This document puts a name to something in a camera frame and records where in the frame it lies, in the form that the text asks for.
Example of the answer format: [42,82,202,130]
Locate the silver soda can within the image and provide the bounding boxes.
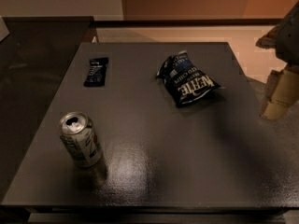
[58,112,102,168]

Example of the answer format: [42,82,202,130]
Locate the blue Kettle chip bag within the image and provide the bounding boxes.
[156,50,221,107]

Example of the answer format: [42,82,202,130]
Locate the dark blue snack bar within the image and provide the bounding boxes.
[84,57,109,87]

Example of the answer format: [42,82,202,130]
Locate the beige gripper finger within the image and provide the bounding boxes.
[262,66,299,120]
[265,70,282,104]

